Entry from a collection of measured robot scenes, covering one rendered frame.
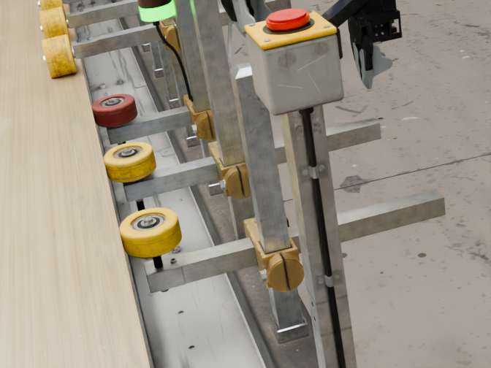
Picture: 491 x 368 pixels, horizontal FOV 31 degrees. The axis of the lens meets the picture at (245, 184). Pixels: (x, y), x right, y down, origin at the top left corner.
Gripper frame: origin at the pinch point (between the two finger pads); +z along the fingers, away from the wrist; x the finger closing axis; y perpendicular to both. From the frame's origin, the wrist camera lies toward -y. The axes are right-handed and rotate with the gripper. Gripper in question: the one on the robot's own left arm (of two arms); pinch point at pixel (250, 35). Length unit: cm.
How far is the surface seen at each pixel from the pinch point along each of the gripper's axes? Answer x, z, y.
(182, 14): -10.4, -6.3, -4.1
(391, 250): 69, 99, -54
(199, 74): -9.5, 5.1, -3.9
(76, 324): -57, 9, 47
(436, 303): 59, 99, -24
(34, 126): -36.9, 8.9, -18.0
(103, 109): -25.5, 8.2, -12.7
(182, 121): -12.2, 14.7, -9.4
